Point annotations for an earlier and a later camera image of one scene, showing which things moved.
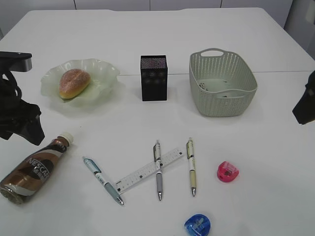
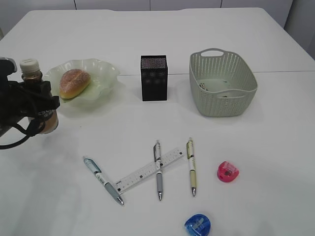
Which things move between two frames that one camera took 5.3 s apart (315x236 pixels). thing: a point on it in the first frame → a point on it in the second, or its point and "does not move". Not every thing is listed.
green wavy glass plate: (103, 76) does not move
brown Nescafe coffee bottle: (22, 181) → (30, 68)
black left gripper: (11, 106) → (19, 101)
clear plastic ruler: (134, 178) does not move
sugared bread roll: (72, 82) does not move
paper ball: (203, 85) does not move
